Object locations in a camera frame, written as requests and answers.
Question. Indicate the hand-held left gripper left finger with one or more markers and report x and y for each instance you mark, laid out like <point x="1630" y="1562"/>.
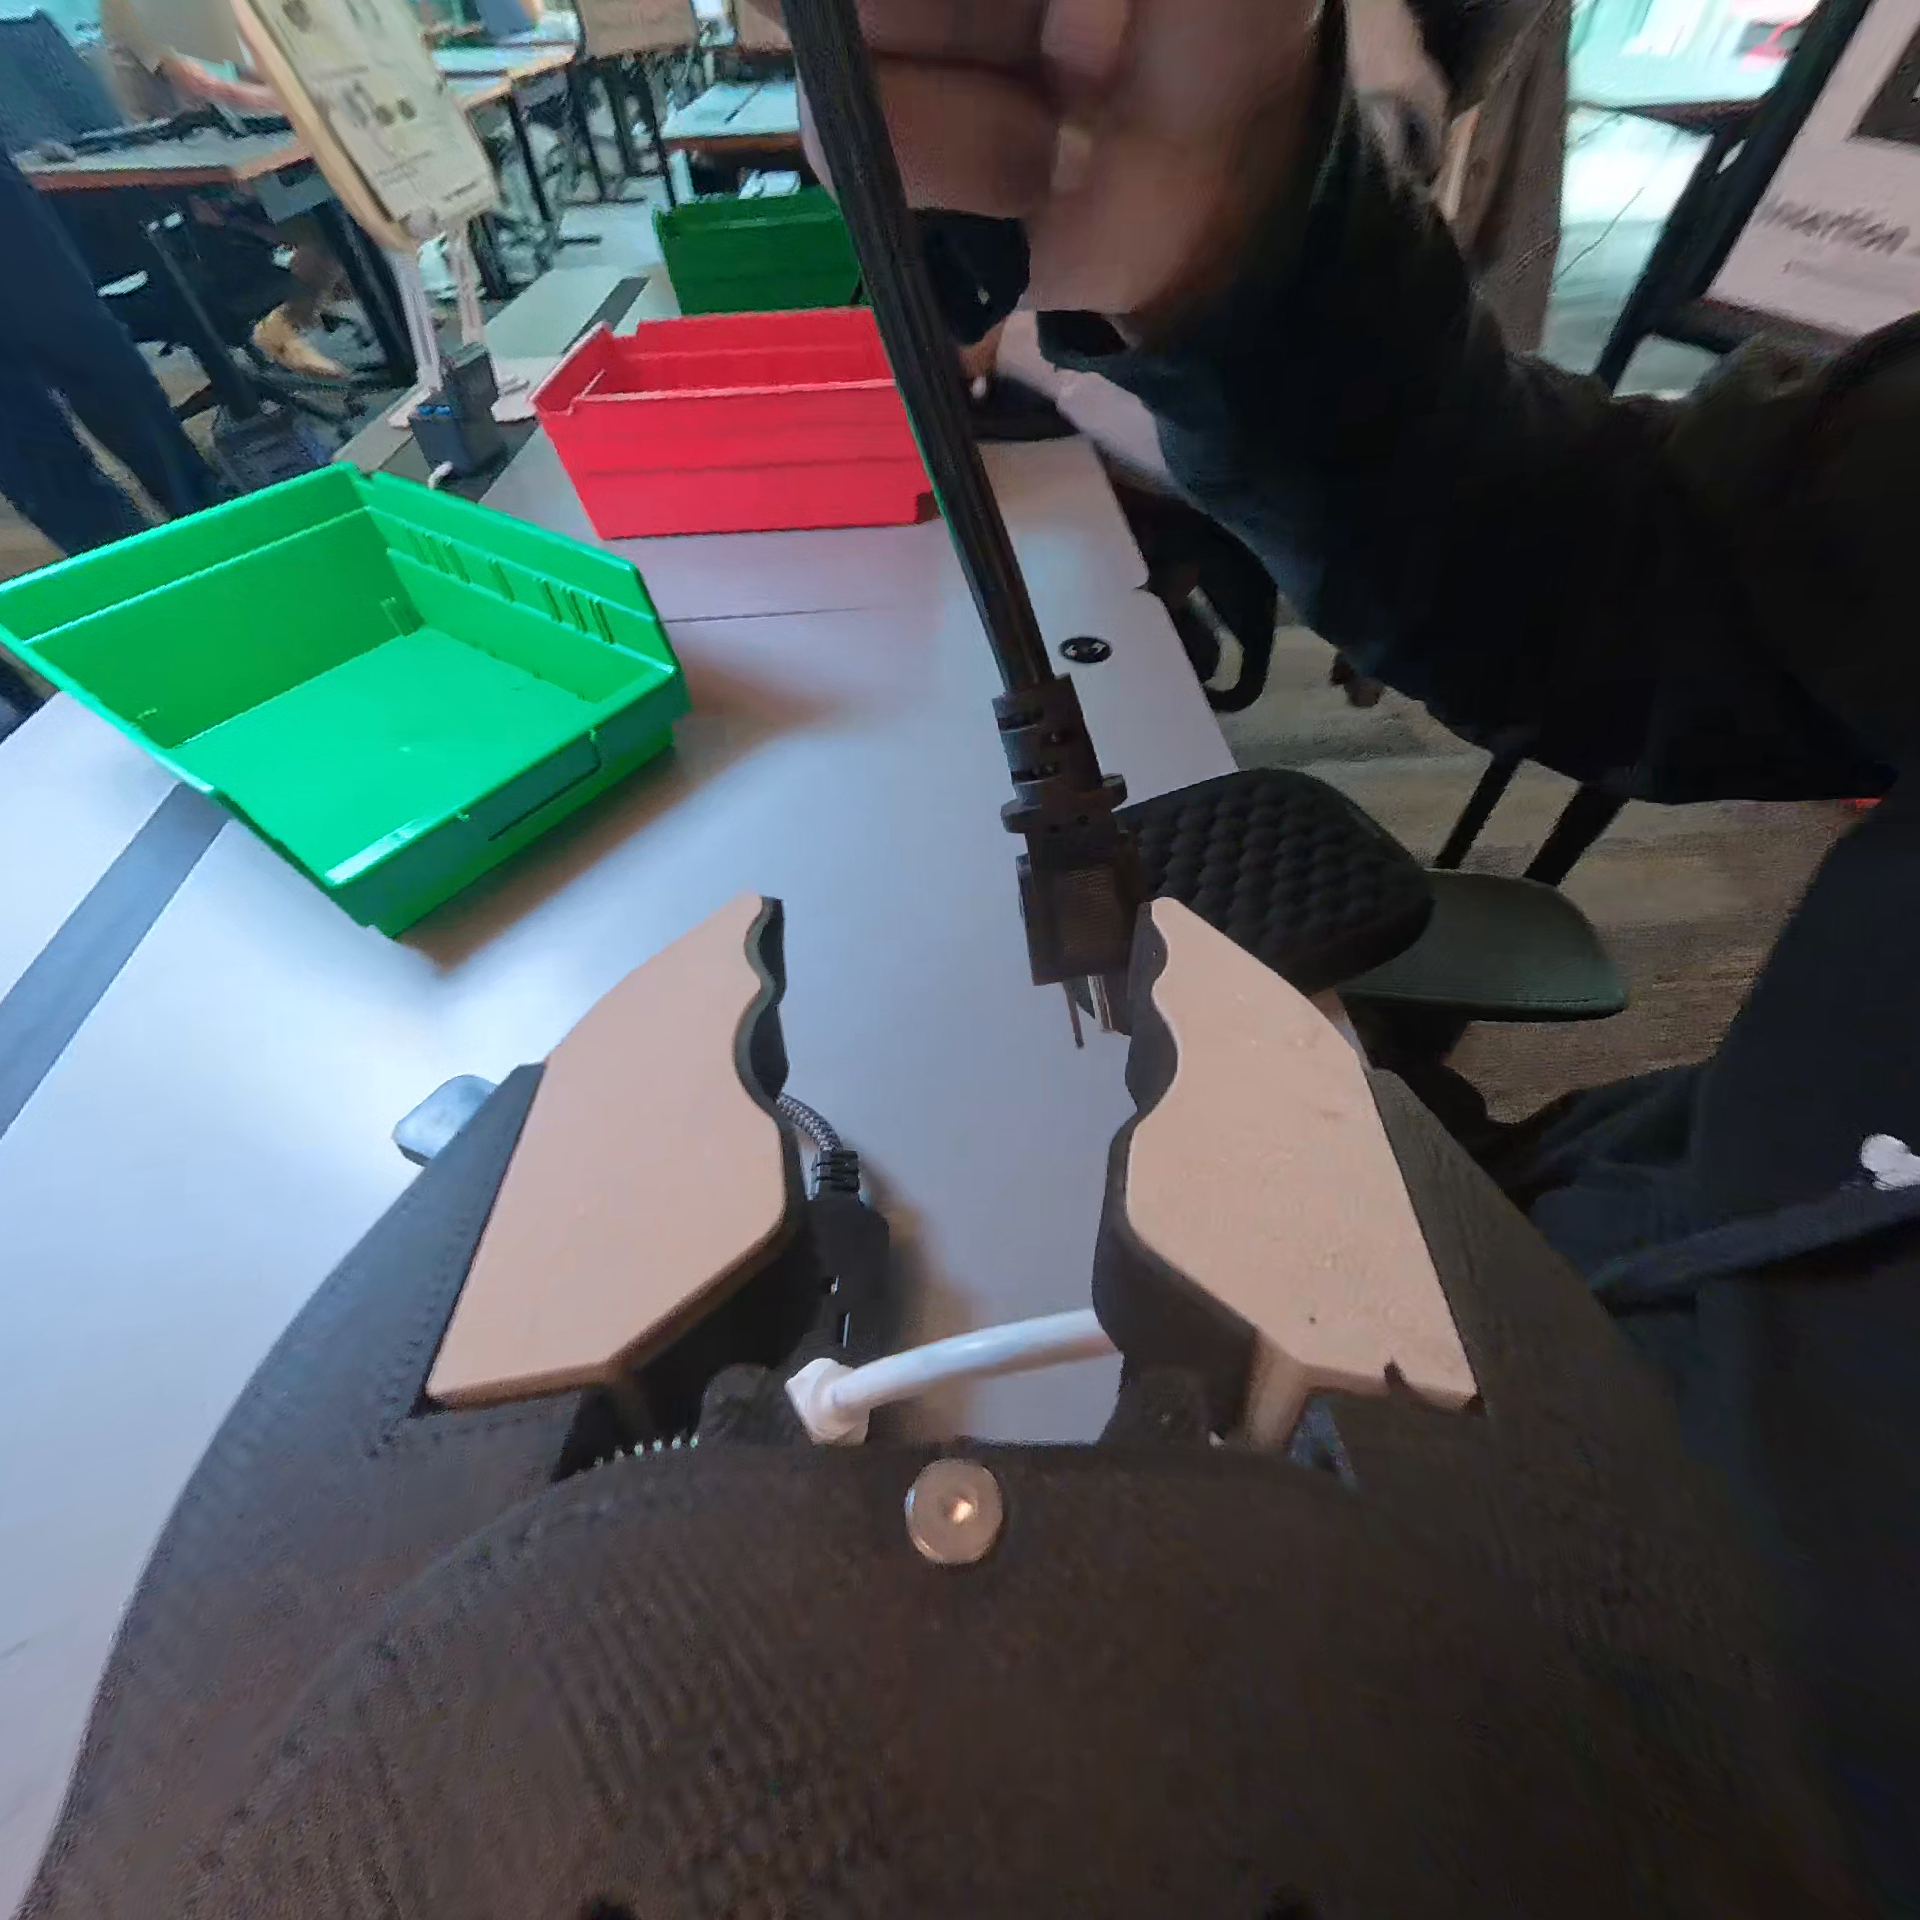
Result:
<point x="630" y="1184"/>

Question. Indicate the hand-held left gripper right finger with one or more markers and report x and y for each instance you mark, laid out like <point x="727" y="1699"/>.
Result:
<point x="1277" y="1184"/>

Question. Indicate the person's right forearm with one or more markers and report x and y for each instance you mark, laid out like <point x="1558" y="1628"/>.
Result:
<point x="1425" y="494"/>

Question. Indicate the person's right hand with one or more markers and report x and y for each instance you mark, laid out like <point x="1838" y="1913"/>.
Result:
<point x="1109" y="135"/>

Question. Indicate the dark green chair seat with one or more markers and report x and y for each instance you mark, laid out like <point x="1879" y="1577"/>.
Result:
<point x="1517" y="945"/>

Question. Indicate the person's dark clothed body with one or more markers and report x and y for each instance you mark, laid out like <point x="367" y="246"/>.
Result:
<point x="1770" y="1350"/>

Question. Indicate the bright green plastic bin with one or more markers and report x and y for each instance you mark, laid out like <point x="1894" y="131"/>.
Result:
<point x="376" y="721"/>

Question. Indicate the black table grommet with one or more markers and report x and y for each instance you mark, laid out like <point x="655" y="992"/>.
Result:
<point x="1084" y="650"/>

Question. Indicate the red plastic bin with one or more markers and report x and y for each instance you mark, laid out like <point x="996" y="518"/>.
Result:
<point x="720" y="450"/>

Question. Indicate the small black device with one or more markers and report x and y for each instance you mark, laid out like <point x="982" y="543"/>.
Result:
<point x="456" y="411"/>

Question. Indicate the dark green plastic bin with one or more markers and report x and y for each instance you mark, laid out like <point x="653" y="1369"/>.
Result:
<point x="751" y="263"/>

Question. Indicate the wooden sign on stand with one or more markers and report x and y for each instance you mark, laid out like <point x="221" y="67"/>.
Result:
<point x="376" y="120"/>

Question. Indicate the black easel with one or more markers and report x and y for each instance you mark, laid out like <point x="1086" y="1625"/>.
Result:
<point x="1743" y="171"/>

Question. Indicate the wooden background desk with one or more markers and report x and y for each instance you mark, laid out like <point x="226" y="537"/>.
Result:
<point x="182" y="162"/>

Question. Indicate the white poster board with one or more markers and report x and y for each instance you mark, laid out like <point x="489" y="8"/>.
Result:
<point x="1830" y="194"/>

